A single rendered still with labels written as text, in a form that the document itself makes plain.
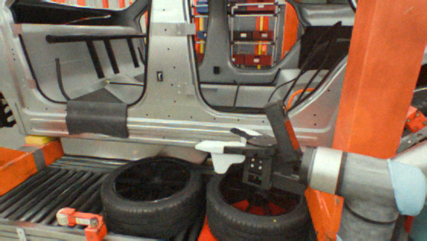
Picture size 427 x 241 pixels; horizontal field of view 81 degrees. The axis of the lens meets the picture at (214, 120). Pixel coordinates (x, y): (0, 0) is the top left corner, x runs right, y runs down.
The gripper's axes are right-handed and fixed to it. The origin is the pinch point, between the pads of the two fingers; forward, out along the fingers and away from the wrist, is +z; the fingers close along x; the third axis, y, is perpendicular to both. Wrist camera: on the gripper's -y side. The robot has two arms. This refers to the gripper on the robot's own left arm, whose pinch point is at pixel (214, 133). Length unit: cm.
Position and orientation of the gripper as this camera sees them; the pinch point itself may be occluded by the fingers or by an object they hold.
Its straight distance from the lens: 53.2
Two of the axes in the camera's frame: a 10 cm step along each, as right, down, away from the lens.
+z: -8.7, -1.6, 4.7
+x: 5.0, -1.7, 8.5
